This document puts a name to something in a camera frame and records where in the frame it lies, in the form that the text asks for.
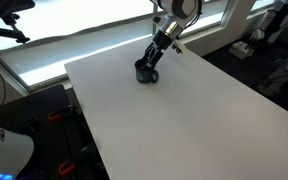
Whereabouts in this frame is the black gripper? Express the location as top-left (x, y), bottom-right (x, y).
top-left (139, 29), bottom-right (174, 70)

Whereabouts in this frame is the dark teal mug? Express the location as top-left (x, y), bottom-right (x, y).
top-left (134, 59), bottom-right (160, 85)

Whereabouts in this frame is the grey window sill ledge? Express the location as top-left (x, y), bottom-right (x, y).
top-left (0, 9), bottom-right (232, 93)

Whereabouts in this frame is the white power adapter box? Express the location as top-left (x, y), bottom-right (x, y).
top-left (229, 40), bottom-right (252, 60)

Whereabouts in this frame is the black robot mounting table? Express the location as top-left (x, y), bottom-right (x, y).
top-left (0, 83), bottom-right (111, 180)

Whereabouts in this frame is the grey padded chair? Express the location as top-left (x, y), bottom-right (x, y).
top-left (257, 54), bottom-right (288, 98)

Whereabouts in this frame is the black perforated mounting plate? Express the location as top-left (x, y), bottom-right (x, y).
top-left (15, 109), bottom-right (100, 180)

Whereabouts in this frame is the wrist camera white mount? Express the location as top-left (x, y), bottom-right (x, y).
top-left (170, 39), bottom-right (186, 55)

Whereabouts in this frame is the black clamp orange handle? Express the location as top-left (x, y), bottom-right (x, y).
top-left (57, 145), bottom-right (97, 176)
top-left (47, 105), bottom-right (79, 122)

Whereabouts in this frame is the black camera tripod mount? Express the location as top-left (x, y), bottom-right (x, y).
top-left (0, 0), bottom-right (37, 45)

